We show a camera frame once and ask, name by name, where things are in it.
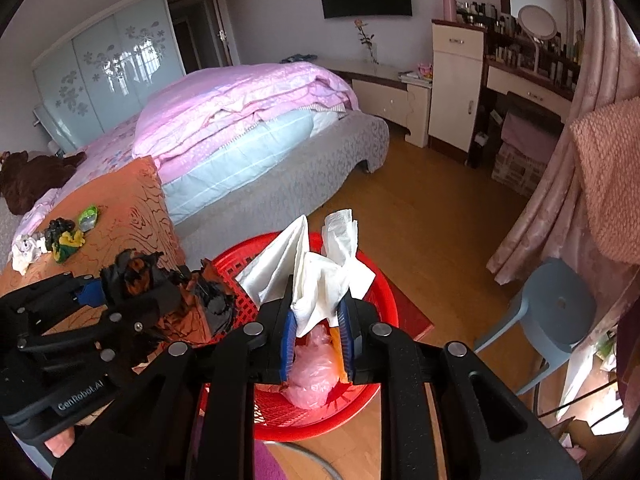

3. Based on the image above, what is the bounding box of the black and yellow wrapper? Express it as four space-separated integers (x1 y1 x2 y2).
44 216 87 264

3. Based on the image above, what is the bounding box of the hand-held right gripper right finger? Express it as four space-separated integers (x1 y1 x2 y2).
336 297 583 480

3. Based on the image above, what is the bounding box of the pink quilt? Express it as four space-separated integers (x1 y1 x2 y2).
132 62 360 171

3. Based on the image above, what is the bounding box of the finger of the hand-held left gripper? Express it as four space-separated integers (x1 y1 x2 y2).
17 302 167 362
0 274 106 334

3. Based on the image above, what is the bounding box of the light blue quilt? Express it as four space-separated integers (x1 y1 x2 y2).
160 107 346 223

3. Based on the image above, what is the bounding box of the black plastic bag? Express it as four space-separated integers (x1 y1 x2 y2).
101 249 238 361

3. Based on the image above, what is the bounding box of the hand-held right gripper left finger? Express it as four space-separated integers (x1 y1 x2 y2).
52 295 299 480

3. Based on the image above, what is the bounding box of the maroon garment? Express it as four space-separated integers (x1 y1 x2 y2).
615 305 640 416

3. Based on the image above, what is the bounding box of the translucent plastic bag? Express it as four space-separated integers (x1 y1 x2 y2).
284 327 346 411

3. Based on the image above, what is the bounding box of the pink rose in vase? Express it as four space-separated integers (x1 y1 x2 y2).
354 19 380 65

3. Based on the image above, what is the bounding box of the grey-blue plastic stool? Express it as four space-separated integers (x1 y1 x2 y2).
472 257 598 396

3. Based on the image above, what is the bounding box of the pink knitted sweater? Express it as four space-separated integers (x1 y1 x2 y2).
569 97 640 263

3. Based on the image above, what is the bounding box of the pink floral bed sheet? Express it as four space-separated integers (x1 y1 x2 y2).
12 112 161 241

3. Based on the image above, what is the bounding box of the dark wood dressing table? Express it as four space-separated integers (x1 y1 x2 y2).
465 0 588 171

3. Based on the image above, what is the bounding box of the orange rose-patterned cloth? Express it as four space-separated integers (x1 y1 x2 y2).
0 156 211 351

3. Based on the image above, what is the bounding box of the glass sliding-door wardrobe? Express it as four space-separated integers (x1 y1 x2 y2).
31 0 187 153

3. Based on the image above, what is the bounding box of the brown plush toy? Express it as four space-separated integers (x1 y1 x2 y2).
0 151 87 216

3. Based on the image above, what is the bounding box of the row of cosmetic bottles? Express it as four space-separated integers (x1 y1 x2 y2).
457 0 586 88

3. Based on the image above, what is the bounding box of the small black bin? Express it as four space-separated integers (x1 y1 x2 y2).
467 132 488 168

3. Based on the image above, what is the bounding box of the green foil wrapper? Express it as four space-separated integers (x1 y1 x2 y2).
76 204 101 232

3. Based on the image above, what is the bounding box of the cream tall cabinet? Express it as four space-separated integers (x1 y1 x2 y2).
429 19 488 153

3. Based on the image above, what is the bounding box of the grey patterned bed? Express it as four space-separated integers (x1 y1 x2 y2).
170 110 391 266

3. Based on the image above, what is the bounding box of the white tissue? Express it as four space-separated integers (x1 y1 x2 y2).
236 208 377 337
11 234 48 276

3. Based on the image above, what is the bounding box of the cream low cabinet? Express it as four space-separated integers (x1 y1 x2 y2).
287 55 433 148

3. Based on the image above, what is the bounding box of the round white makeup mirror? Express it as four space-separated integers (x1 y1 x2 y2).
517 5 558 75

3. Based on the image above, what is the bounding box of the red plastic mesh basket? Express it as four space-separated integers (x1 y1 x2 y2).
196 232 399 443

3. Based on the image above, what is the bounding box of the pink patterned curtain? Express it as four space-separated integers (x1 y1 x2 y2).
486 0 640 291

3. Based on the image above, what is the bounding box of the stool with pink cover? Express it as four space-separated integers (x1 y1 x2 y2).
491 92 563 198

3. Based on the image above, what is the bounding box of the pink thermos jug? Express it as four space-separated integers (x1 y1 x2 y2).
427 0 458 23

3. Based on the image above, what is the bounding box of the dark red low table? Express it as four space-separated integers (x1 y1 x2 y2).
390 280 435 343

